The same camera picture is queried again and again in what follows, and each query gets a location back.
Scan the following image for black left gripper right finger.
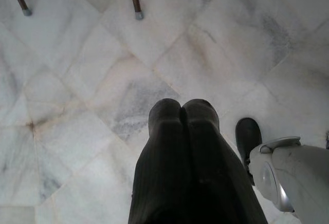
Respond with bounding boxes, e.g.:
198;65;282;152
182;99;269;224

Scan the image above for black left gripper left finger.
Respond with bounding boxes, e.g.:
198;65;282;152
128;98;192;224

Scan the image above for black robot foot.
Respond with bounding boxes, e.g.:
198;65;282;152
235;117;263;186

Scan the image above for grey robot leg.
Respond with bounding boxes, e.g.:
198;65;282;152
248;136;329;224

